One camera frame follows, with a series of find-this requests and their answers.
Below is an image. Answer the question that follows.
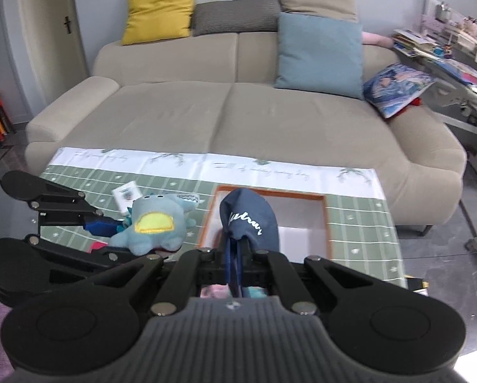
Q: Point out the cream door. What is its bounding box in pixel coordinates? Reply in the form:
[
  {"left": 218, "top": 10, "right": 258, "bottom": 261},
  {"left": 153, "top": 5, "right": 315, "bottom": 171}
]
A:
[{"left": 15, "top": 0, "right": 89, "bottom": 124}]

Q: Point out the grey cluttered desk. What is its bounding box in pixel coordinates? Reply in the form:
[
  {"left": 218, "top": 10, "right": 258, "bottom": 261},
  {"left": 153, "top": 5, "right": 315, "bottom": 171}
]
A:
[{"left": 393, "top": 0, "right": 477, "bottom": 208}]

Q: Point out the small cardboard package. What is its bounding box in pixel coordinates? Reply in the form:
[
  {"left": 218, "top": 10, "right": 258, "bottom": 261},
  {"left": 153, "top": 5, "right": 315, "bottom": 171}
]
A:
[{"left": 406, "top": 275, "right": 430, "bottom": 297}]

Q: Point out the blue printed cushion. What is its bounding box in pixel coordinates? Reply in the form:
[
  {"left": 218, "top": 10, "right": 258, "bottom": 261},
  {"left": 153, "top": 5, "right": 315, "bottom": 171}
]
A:
[{"left": 363, "top": 63, "right": 436, "bottom": 119}]

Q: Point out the teal cushion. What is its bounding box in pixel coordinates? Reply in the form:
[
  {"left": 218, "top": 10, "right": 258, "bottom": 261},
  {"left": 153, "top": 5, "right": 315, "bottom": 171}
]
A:
[{"left": 273, "top": 12, "right": 365, "bottom": 100}]

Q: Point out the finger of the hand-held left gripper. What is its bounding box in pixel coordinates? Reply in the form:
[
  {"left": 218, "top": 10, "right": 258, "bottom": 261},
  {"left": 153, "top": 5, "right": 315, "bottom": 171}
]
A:
[
  {"left": 28, "top": 184, "right": 124, "bottom": 237},
  {"left": 34, "top": 236, "right": 151, "bottom": 284}
]

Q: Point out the white box with orange rim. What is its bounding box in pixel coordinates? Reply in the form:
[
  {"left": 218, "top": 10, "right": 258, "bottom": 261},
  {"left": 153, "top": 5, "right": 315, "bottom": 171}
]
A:
[{"left": 196, "top": 184, "right": 334, "bottom": 264}]

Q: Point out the pile of books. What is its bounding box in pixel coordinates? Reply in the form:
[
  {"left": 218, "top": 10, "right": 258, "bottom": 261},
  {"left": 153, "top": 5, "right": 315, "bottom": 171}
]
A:
[{"left": 393, "top": 16, "right": 477, "bottom": 96}]

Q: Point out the navy blue cap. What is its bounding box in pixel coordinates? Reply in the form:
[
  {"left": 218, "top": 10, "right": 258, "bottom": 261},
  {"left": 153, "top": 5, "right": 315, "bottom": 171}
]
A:
[{"left": 219, "top": 187, "right": 281, "bottom": 254}]

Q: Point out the yellow cushion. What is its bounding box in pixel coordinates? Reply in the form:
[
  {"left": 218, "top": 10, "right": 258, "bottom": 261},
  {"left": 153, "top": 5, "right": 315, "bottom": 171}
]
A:
[{"left": 121, "top": 0, "right": 195, "bottom": 46}]

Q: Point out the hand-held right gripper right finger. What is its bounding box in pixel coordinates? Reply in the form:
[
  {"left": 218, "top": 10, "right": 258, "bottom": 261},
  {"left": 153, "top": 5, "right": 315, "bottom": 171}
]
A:
[{"left": 235, "top": 248, "right": 373, "bottom": 317}]

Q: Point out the green checked tablecloth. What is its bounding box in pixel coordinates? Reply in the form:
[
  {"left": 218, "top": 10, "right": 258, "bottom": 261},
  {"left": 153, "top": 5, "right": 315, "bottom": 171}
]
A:
[{"left": 31, "top": 147, "right": 407, "bottom": 288}]

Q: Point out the pink soft item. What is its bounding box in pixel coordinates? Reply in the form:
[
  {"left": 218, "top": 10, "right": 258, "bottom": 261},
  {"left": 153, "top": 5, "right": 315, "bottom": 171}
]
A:
[{"left": 362, "top": 32, "right": 394, "bottom": 47}]

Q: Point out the beige sofa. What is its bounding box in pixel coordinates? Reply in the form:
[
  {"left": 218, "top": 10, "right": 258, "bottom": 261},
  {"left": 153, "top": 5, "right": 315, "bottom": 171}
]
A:
[{"left": 25, "top": 32, "right": 467, "bottom": 226}]

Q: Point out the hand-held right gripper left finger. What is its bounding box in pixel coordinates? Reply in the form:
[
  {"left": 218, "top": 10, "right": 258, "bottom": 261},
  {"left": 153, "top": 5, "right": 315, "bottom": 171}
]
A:
[{"left": 103, "top": 247, "right": 234, "bottom": 317}]

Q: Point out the grey striped cushion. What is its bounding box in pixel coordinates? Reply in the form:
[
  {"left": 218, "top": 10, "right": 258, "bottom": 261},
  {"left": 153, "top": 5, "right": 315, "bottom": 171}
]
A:
[{"left": 191, "top": 0, "right": 282, "bottom": 37}]

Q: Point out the blue plush toy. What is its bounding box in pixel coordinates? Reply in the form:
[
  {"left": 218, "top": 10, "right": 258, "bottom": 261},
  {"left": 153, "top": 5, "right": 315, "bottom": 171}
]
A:
[{"left": 110, "top": 192, "right": 201, "bottom": 256}]

